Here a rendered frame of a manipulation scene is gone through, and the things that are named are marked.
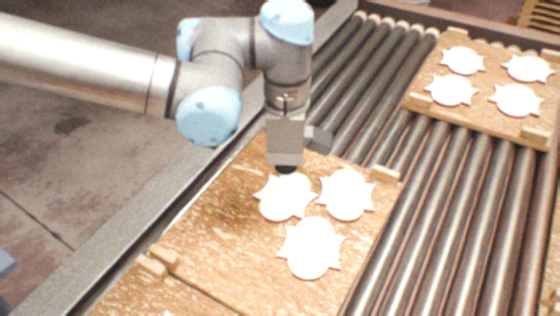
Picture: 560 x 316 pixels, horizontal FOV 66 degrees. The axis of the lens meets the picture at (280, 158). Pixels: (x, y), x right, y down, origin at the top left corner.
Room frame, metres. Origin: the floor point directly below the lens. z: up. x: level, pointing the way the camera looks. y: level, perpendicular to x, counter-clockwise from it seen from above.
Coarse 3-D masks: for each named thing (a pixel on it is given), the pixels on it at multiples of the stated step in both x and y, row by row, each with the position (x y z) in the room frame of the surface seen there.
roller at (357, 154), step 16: (432, 32) 1.28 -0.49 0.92; (416, 48) 1.19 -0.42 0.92; (416, 64) 1.10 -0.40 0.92; (400, 80) 1.02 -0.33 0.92; (384, 96) 0.95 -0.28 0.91; (400, 96) 0.96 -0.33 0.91; (384, 112) 0.88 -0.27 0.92; (368, 128) 0.81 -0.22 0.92; (368, 144) 0.76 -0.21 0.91; (352, 160) 0.70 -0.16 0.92
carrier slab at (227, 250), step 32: (256, 160) 0.68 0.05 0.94; (320, 160) 0.68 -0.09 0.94; (224, 192) 0.59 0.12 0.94; (256, 192) 0.59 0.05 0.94; (320, 192) 0.59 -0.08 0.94; (384, 192) 0.59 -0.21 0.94; (192, 224) 0.51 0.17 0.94; (224, 224) 0.51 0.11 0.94; (256, 224) 0.51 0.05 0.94; (288, 224) 0.51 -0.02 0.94; (352, 224) 0.51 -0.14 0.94; (192, 256) 0.44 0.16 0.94; (224, 256) 0.44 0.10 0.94; (256, 256) 0.44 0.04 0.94; (352, 256) 0.44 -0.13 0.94; (224, 288) 0.37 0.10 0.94; (256, 288) 0.37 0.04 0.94; (288, 288) 0.37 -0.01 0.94; (320, 288) 0.37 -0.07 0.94
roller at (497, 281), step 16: (528, 160) 0.70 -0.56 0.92; (512, 176) 0.66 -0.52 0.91; (528, 176) 0.65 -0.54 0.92; (512, 192) 0.61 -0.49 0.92; (528, 192) 0.61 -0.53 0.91; (512, 208) 0.56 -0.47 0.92; (512, 224) 0.52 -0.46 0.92; (496, 240) 0.49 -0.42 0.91; (512, 240) 0.48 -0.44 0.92; (496, 256) 0.45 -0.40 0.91; (512, 256) 0.45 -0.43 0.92; (496, 272) 0.41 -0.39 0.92; (512, 272) 0.42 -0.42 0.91; (496, 288) 0.38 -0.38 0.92; (480, 304) 0.36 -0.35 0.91; (496, 304) 0.35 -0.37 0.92
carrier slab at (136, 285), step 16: (128, 272) 0.40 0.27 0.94; (144, 272) 0.40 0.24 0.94; (112, 288) 0.37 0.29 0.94; (128, 288) 0.37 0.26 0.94; (144, 288) 0.37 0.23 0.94; (160, 288) 0.37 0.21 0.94; (176, 288) 0.37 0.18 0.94; (192, 288) 0.37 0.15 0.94; (112, 304) 0.34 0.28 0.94; (128, 304) 0.34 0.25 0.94; (144, 304) 0.34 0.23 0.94; (160, 304) 0.34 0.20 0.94; (176, 304) 0.34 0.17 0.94; (192, 304) 0.34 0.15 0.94; (208, 304) 0.34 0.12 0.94
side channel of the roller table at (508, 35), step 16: (368, 0) 1.45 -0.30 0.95; (384, 0) 1.45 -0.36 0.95; (400, 0) 1.45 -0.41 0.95; (384, 16) 1.42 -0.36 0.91; (400, 16) 1.39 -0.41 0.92; (416, 16) 1.36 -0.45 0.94; (432, 16) 1.34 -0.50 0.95; (448, 16) 1.33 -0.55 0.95; (464, 16) 1.33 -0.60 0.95; (480, 32) 1.26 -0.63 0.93; (496, 32) 1.24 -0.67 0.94; (512, 32) 1.23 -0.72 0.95; (528, 32) 1.23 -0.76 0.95; (528, 48) 1.19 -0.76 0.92; (544, 48) 1.17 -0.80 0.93
